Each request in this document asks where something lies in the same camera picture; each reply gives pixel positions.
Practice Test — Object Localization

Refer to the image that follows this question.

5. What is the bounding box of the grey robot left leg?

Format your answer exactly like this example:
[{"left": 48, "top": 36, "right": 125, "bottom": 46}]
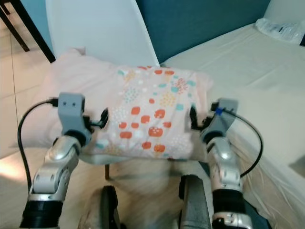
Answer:
[{"left": 79, "top": 185, "right": 120, "bottom": 229}]

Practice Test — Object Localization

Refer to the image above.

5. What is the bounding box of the cream sheeted mattress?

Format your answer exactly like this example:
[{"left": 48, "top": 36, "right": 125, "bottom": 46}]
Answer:
[{"left": 161, "top": 23, "right": 305, "bottom": 229}]

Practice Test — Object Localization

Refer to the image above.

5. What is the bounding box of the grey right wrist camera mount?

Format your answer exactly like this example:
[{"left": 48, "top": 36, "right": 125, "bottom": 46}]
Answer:
[{"left": 203, "top": 98, "right": 239, "bottom": 141}]

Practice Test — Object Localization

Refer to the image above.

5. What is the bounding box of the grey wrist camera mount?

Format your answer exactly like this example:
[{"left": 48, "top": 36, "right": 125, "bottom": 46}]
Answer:
[
  {"left": 203, "top": 98, "right": 239, "bottom": 141},
  {"left": 58, "top": 92, "right": 92, "bottom": 144}
]

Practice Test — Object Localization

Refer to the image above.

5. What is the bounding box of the blue fabric headboard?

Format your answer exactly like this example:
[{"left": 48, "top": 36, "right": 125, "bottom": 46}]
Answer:
[{"left": 136, "top": 0, "right": 270, "bottom": 63}]

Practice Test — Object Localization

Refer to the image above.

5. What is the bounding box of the grey robot right leg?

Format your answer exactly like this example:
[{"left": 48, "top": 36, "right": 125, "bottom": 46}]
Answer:
[{"left": 179, "top": 174, "right": 215, "bottom": 229}]

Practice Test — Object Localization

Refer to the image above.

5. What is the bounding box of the grey robot leg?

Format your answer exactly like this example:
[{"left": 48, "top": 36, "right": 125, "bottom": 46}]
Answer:
[
  {"left": 179, "top": 174, "right": 215, "bottom": 229},
  {"left": 79, "top": 185, "right": 120, "bottom": 229}
]

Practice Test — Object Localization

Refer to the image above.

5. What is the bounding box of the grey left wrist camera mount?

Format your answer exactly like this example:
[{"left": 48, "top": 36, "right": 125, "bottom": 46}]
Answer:
[{"left": 58, "top": 92, "right": 92, "bottom": 144}]

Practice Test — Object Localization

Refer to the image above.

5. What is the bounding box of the clear plastic packet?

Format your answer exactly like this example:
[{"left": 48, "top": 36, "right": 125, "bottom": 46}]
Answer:
[{"left": 255, "top": 18, "right": 305, "bottom": 46}]

